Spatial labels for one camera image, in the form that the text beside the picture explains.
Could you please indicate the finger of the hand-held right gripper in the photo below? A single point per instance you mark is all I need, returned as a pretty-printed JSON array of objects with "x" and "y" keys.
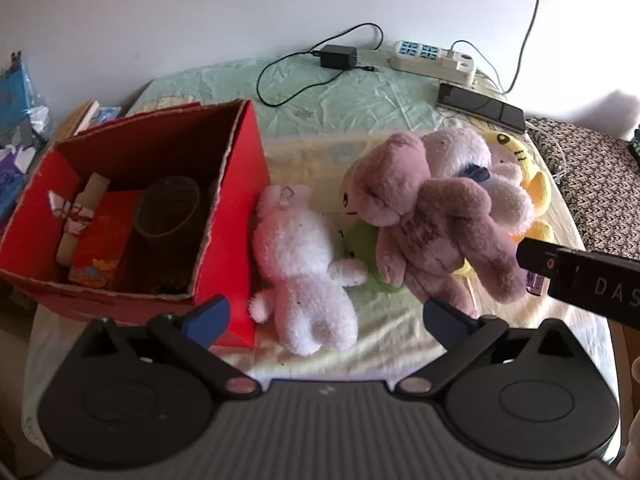
[{"x": 537, "y": 255}]

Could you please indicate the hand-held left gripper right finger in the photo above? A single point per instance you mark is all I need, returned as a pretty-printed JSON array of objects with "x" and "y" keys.
[{"x": 445, "y": 322}]

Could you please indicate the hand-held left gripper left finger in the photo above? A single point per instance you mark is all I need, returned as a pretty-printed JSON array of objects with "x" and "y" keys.
[{"x": 207, "y": 320}]

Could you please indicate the mauve plush bear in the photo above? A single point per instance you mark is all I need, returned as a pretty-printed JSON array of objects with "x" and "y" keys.
[{"x": 425, "y": 230}]

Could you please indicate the yellow tiger plush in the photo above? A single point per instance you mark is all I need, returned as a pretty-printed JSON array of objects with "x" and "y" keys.
[{"x": 520, "y": 152}]

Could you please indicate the white plush bear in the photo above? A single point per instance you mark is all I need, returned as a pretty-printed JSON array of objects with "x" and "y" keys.
[{"x": 305, "y": 270}]

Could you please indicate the green plush doll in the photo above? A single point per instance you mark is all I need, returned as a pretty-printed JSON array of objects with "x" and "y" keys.
[{"x": 357, "y": 240}]

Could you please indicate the lavender plush bear blue bow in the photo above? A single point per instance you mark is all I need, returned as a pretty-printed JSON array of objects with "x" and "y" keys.
[{"x": 465, "y": 152}]

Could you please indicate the red cardboard box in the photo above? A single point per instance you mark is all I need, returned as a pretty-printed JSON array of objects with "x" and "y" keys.
[{"x": 240, "y": 180}]

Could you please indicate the black white patterned cloth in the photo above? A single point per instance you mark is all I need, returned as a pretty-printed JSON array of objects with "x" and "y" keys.
[{"x": 595, "y": 185}]

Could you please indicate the dark cup in box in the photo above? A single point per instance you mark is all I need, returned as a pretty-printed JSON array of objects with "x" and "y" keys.
[{"x": 167, "y": 210}]

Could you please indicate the red paper packet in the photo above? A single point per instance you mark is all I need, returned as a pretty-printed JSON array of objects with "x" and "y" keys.
[{"x": 102, "y": 240}]

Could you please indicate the black smartphone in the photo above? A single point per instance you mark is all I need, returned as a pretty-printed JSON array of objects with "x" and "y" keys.
[{"x": 480, "y": 106}]

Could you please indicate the cream roll with red ribbon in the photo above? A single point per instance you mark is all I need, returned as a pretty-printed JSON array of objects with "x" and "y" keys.
[{"x": 85, "y": 200}]

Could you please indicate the white charger plug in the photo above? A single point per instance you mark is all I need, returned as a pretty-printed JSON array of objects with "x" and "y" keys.
[{"x": 462, "y": 65}]

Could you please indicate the white power strip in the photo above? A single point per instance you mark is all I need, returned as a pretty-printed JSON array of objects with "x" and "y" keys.
[{"x": 415, "y": 57}]

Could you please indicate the pale green printed sheet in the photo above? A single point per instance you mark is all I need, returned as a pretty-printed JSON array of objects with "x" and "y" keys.
[{"x": 350, "y": 105}]

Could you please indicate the yellow book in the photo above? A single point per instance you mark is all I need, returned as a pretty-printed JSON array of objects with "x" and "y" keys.
[{"x": 75, "y": 119}]

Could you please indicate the black power adapter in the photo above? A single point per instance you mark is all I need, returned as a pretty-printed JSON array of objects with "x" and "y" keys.
[{"x": 338, "y": 56}]

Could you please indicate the blue plastic bag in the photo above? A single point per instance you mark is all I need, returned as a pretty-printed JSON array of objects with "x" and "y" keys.
[{"x": 17, "y": 95}]

